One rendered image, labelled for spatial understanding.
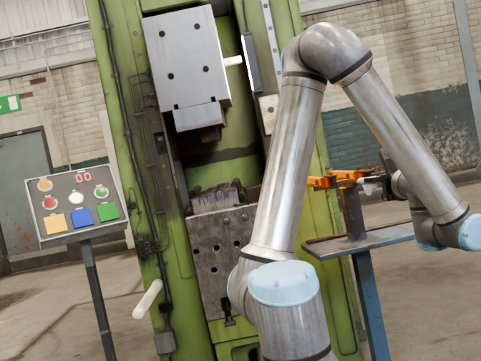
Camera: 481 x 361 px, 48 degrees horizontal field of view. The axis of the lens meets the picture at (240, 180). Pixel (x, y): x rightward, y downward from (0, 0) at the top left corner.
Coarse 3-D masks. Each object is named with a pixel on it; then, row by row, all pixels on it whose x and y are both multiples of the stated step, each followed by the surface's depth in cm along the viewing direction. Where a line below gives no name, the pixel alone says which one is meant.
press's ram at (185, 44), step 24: (144, 24) 224; (168, 24) 224; (192, 24) 224; (168, 48) 224; (192, 48) 224; (216, 48) 224; (168, 72) 225; (192, 72) 225; (216, 72) 225; (168, 96) 226; (192, 96) 226; (216, 96) 225
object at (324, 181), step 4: (308, 176) 222; (312, 176) 218; (324, 176) 191; (328, 176) 187; (332, 176) 185; (336, 176) 185; (308, 180) 214; (312, 180) 209; (320, 180) 197; (324, 180) 193; (328, 180) 190; (332, 180) 185; (320, 184) 198; (324, 184) 193; (328, 184) 191; (332, 184) 186; (336, 184) 185; (332, 188) 185
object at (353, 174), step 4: (328, 172) 228; (332, 172) 222; (336, 172) 216; (340, 172) 211; (344, 172) 206; (348, 172) 202; (352, 172) 198; (356, 172) 192; (360, 172) 188; (364, 172) 184; (368, 172) 183; (372, 172) 183; (340, 176) 212; (344, 176) 207; (352, 176) 198; (356, 176) 192; (360, 176) 192; (364, 176) 187; (368, 176) 184
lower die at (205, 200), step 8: (200, 192) 265; (208, 192) 237; (224, 192) 228; (232, 192) 228; (192, 200) 228; (200, 200) 228; (208, 200) 228; (216, 200) 228; (224, 200) 228; (232, 200) 228; (200, 208) 228; (208, 208) 228; (216, 208) 228
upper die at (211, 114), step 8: (208, 104) 226; (216, 104) 226; (176, 112) 226; (184, 112) 226; (192, 112) 226; (200, 112) 226; (208, 112) 226; (216, 112) 226; (176, 120) 226; (184, 120) 226; (192, 120) 226; (200, 120) 226; (208, 120) 226; (216, 120) 226; (224, 120) 251; (176, 128) 226; (184, 128) 226; (192, 128) 226; (200, 128) 233
